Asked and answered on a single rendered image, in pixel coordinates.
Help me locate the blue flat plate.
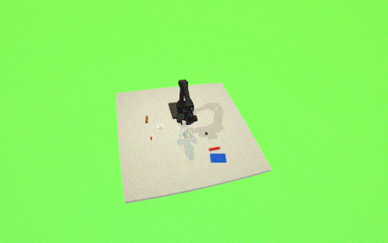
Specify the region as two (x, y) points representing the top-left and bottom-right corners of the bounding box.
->
(210, 153), (226, 163)

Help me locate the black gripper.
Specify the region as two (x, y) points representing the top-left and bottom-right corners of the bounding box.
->
(176, 115), (197, 126)

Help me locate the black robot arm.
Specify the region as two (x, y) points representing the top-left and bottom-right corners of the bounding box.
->
(176, 80), (194, 125)

